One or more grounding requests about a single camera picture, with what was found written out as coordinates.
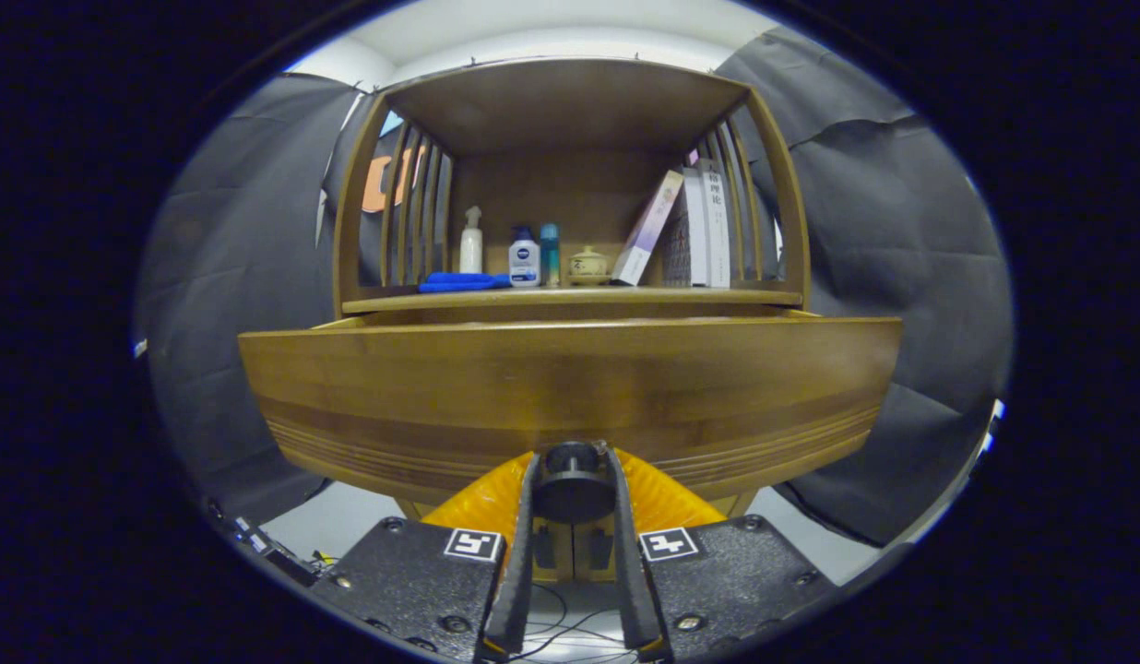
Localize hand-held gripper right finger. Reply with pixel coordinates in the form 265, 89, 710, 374
600, 446, 834, 663

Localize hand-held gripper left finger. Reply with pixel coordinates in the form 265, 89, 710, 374
307, 450, 543, 664

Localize black drawer knob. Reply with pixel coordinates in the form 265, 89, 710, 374
533, 441, 617, 525

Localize wooden drawer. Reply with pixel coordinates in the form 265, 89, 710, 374
238, 309, 903, 506

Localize wooden cabinet door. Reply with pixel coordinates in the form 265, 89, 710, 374
573, 522, 619, 584
533, 522, 574, 584

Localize wooden countertop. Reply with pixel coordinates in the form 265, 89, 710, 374
341, 286, 803, 314

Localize wooden cabinet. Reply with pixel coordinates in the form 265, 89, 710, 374
330, 57, 813, 584

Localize blue cloth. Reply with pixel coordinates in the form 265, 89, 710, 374
418, 271, 514, 294

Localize cream lidded tea cup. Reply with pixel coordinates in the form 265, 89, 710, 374
566, 245, 612, 286

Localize white lotion bottle blue cap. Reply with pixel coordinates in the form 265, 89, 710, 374
508, 226, 542, 289

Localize patterned cover book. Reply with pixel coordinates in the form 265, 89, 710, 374
660, 184, 693, 287

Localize white pump bottle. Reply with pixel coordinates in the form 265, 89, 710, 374
459, 205, 484, 275

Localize pink purple book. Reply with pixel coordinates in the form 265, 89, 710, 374
610, 170, 685, 287

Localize white book black lettering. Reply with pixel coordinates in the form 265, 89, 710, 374
697, 158, 732, 289

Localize black floor cables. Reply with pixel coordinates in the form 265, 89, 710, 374
524, 583, 640, 663

